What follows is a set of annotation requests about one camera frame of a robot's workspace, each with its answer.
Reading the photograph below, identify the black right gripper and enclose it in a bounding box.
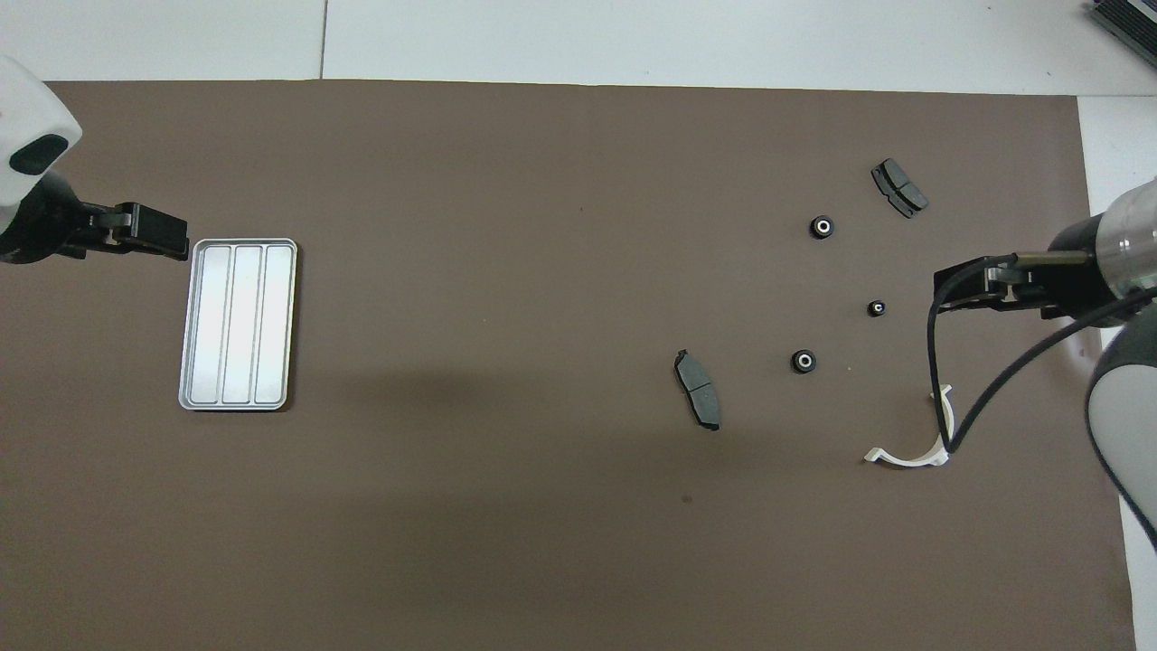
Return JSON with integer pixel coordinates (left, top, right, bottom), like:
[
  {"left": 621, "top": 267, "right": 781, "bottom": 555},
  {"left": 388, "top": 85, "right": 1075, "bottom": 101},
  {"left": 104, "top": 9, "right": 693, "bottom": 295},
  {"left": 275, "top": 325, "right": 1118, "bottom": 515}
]
[{"left": 936, "top": 217, "right": 1131, "bottom": 328}]

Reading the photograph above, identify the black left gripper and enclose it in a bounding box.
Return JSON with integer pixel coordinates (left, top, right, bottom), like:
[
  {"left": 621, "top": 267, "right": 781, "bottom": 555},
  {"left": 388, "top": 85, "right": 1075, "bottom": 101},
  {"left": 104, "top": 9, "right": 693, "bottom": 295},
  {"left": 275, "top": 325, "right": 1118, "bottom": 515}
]
[{"left": 0, "top": 172, "right": 191, "bottom": 265}]

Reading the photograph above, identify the silver metal tray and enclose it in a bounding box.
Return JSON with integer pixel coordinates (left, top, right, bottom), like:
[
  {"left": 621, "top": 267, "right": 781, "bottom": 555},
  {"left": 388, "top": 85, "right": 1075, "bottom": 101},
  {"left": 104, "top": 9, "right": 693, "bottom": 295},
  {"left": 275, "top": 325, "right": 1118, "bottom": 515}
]
[{"left": 178, "top": 238, "right": 299, "bottom": 412}]

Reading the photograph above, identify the short dark grey brake pad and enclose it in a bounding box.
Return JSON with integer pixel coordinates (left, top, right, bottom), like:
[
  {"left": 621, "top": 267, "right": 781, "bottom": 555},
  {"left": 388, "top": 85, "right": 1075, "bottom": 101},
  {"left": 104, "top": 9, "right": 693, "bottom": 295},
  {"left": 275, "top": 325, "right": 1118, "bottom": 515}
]
[{"left": 870, "top": 158, "right": 930, "bottom": 220}]

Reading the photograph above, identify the long dark grey brake pad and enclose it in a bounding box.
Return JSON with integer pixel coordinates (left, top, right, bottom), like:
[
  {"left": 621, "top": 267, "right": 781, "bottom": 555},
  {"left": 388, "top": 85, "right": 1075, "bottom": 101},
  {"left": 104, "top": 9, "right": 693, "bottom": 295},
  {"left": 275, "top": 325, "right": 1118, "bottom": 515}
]
[{"left": 674, "top": 349, "right": 722, "bottom": 432}]

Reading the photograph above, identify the dark grey ribbed device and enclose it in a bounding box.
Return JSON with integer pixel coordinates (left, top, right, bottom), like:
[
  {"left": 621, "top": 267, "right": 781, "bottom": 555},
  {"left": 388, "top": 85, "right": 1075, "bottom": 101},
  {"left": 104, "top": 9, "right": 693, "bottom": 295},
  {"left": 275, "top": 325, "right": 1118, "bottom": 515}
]
[{"left": 1087, "top": 0, "right": 1157, "bottom": 57}]

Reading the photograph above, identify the brown paper table mat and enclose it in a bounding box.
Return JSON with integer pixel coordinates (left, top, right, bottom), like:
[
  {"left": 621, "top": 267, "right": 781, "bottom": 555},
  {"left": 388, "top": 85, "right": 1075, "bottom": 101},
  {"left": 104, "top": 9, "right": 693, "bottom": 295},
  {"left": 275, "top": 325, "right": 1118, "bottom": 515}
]
[{"left": 0, "top": 80, "right": 1138, "bottom": 651}]

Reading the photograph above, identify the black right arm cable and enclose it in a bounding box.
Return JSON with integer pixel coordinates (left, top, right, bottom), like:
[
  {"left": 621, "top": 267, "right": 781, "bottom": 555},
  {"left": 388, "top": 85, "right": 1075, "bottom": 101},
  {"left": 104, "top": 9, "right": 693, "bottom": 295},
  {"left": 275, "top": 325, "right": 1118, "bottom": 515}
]
[{"left": 927, "top": 256, "right": 1157, "bottom": 455}]

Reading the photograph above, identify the white curved plastic bracket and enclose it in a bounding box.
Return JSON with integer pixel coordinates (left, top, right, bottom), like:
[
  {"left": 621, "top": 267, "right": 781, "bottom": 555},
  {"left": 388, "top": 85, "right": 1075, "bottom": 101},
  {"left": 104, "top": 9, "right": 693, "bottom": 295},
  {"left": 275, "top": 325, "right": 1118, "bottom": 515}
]
[{"left": 863, "top": 384, "right": 955, "bottom": 469}]

